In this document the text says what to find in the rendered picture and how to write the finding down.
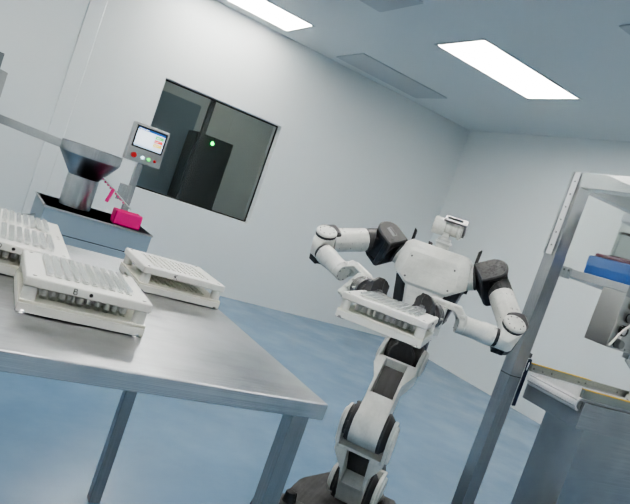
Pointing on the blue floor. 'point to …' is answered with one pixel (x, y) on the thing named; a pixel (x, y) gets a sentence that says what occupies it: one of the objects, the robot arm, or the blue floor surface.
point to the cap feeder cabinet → (90, 228)
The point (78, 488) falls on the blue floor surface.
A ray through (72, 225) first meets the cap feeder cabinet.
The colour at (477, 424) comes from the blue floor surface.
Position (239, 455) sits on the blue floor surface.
